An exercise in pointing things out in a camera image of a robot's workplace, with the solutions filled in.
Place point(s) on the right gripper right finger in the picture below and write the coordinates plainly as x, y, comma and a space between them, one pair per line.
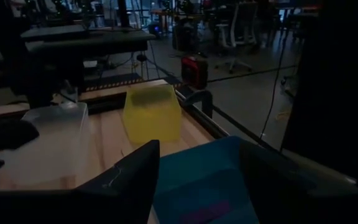
275, 193

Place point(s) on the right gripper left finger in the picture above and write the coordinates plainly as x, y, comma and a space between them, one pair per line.
129, 186

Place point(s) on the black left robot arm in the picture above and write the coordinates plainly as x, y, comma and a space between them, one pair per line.
54, 81

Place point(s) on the clear plastic bin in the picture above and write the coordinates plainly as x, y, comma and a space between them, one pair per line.
51, 149

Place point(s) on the yellow plastic bin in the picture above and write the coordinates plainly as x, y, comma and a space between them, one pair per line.
151, 121

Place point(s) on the blue plastic bin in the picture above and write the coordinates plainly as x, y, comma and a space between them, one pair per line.
197, 174

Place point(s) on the black table clamp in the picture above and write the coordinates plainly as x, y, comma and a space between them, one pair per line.
208, 102

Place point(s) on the black folding divider screen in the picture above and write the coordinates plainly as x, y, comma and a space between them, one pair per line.
337, 93

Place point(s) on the red black device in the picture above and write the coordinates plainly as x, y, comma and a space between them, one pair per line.
194, 73

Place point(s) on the dark grey desk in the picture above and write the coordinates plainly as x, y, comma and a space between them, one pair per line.
104, 39

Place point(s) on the black bulky bag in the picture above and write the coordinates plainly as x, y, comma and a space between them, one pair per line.
185, 37

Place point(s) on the white office chair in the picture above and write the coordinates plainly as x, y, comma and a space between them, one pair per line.
232, 28

